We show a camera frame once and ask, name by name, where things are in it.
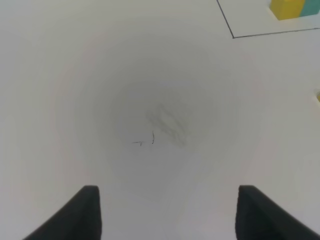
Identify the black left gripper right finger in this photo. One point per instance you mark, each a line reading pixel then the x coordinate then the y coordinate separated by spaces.
pixel 260 218

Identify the green template cube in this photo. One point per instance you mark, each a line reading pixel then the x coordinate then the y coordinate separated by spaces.
pixel 310 7

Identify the yellow template cube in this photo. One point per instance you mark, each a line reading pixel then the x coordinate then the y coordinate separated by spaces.
pixel 286 9

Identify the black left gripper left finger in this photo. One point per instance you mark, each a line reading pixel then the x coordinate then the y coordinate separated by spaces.
pixel 79 219

